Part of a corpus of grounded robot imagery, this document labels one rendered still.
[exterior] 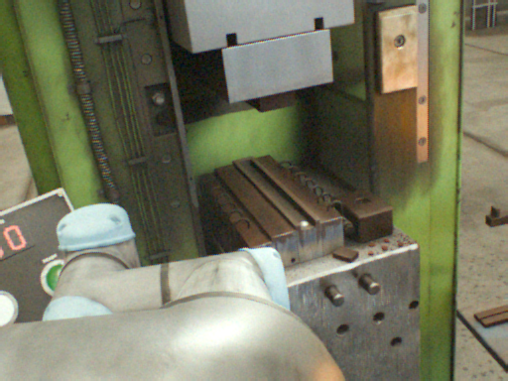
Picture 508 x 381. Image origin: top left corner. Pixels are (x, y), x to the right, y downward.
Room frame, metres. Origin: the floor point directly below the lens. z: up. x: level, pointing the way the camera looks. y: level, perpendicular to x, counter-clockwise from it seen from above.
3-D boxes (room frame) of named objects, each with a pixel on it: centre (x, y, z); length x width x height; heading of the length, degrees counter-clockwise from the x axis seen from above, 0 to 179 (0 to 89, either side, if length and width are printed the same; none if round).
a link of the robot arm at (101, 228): (0.53, 0.17, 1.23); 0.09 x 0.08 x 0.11; 3
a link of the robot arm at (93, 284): (0.44, 0.15, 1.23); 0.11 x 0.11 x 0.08; 3
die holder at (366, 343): (1.21, -0.06, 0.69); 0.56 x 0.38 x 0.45; 16
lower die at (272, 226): (1.19, -0.01, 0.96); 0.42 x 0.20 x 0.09; 16
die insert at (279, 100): (1.23, -0.03, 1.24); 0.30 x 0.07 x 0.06; 16
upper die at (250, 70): (1.19, -0.01, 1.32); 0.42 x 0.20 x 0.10; 16
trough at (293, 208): (1.20, -0.04, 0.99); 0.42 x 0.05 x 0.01; 16
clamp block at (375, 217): (1.09, -0.23, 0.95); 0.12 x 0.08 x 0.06; 16
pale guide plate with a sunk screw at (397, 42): (1.20, -0.34, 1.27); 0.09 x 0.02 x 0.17; 106
